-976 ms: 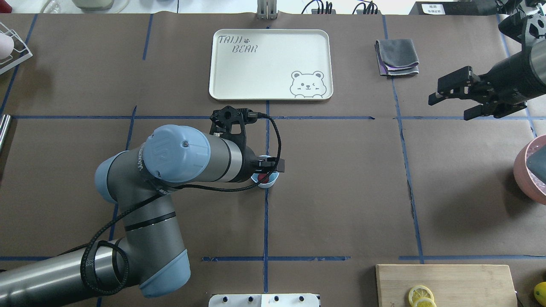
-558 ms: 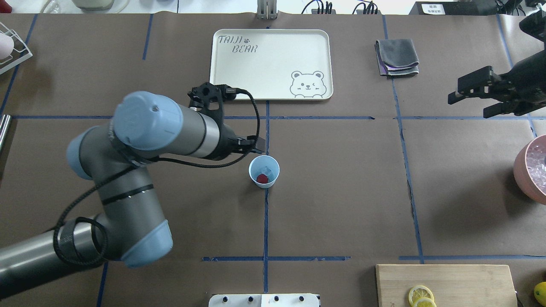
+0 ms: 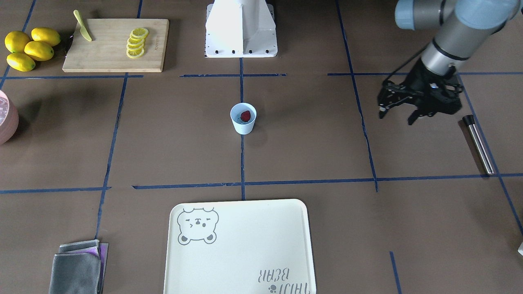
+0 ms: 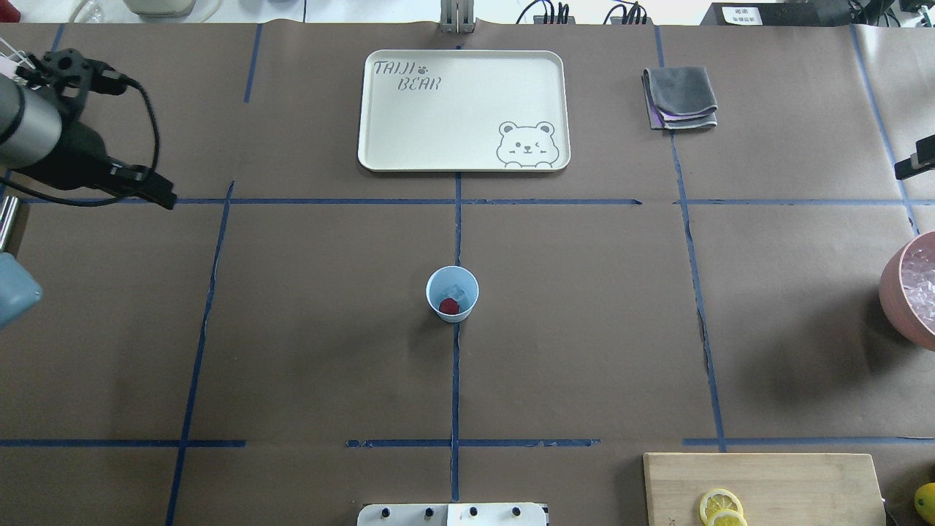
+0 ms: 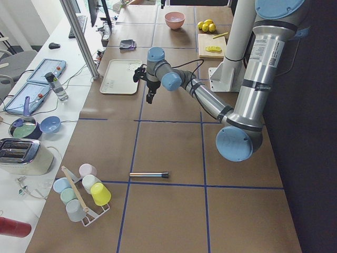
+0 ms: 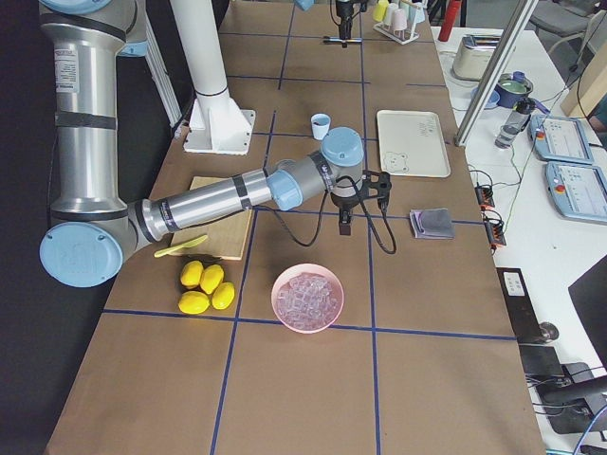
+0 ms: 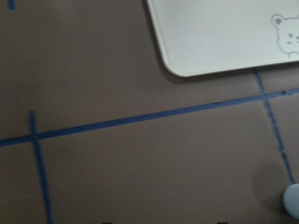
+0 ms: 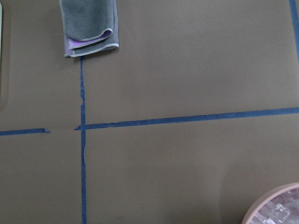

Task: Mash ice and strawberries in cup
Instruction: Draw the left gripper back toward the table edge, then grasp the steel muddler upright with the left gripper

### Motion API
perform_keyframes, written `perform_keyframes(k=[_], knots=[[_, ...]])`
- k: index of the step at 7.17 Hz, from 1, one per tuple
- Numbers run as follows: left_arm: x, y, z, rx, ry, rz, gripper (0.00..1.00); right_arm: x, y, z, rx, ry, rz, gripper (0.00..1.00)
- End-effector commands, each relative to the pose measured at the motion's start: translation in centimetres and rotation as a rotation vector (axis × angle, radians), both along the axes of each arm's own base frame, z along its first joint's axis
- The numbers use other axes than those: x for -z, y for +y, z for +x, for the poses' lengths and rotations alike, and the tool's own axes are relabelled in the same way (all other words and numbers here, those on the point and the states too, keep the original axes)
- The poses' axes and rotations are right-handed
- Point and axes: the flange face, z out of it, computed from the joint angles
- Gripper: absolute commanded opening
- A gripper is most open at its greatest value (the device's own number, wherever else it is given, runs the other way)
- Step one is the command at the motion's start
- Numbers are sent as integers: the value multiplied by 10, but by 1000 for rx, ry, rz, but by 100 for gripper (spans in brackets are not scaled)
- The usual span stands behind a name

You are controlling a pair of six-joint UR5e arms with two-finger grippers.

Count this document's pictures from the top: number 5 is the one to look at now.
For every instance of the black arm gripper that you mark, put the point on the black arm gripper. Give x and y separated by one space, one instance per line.
152 85

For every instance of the steel muddler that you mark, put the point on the steel muddler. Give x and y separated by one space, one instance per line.
149 175

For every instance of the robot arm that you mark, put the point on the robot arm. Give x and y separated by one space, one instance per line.
242 82

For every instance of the pink cup on rack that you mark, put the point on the pink cup on rack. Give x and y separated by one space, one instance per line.
86 169

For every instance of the yellow cup on rack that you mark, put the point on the yellow cup on rack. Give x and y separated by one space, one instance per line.
100 193

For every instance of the light blue rack cup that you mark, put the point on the light blue rack cup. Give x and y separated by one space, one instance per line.
61 184

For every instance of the mint green rack cup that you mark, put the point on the mint green rack cup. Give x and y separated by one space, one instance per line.
67 195

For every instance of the grey rack cup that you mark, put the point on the grey rack cup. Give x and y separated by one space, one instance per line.
75 211

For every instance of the cream bear tray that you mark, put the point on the cream bear tray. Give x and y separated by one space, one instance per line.
118 78

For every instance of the grey folded cloth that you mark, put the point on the grey folded cloth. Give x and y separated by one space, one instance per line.
129 44

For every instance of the lemon slice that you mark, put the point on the lemon slice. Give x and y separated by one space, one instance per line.
209 48
217 49

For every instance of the wooden cutting board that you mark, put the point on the wooden cutting board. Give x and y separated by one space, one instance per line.
205 40

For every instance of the pink bowl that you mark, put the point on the pink bowl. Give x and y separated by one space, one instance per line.
174 20

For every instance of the whole yellow lemon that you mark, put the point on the whole yellow lemon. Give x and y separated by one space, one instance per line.
200 25

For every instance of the clear water bottle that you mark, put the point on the clear water bottle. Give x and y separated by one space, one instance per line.
56 86

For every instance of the teach pendant upper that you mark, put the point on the teach pendant upper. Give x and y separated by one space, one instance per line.
47 65

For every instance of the blue empty bowl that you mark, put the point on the blue empty bowl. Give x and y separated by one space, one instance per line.
50 124

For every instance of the black computer mouse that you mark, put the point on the black computer mouse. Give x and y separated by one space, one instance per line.
53 46

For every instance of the dark blue bowl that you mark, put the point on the dark blue bowl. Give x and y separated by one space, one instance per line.
25 127

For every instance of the cream toaster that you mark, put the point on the cream toaster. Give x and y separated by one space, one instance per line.
27 157

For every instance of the red bottle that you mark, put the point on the red bottle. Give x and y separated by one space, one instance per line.
14 228

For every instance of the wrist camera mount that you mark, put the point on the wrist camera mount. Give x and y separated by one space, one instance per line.
140 74

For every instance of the aluminium frame post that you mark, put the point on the aluminium frame post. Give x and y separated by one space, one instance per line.
80 38

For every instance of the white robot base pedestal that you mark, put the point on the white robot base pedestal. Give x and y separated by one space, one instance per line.
228 76

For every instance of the yellow knife handle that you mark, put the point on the yellow knife handle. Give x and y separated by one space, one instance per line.
220 35

